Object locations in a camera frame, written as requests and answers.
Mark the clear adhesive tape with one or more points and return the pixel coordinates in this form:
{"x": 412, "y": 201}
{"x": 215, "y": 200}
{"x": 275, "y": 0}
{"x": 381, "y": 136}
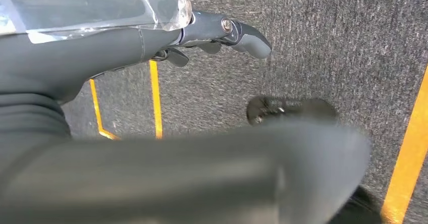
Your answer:
{"x": 100, "y": 5}

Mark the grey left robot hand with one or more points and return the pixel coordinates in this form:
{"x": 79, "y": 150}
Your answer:
{"x": 83, "y": 58}

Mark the black object with metal bits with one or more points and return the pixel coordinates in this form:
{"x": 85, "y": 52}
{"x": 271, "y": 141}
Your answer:
{"x": 284, "y": 107}

